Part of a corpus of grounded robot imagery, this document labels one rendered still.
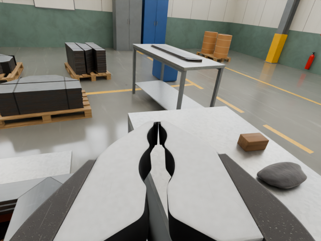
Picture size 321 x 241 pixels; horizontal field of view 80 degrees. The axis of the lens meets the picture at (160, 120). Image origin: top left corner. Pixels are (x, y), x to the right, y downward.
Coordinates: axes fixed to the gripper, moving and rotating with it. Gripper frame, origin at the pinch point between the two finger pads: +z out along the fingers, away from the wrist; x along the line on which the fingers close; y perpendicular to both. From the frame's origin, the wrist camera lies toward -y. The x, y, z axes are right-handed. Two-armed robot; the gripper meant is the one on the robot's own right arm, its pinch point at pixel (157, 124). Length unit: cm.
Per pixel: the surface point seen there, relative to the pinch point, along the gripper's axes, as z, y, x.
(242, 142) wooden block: 54, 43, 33
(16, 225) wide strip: 28, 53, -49
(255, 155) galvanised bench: 49, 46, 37
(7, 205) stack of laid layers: 36, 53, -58
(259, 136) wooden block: 56, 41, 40
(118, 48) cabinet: 784, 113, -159
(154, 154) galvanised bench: 46, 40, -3
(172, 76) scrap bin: 457, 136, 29
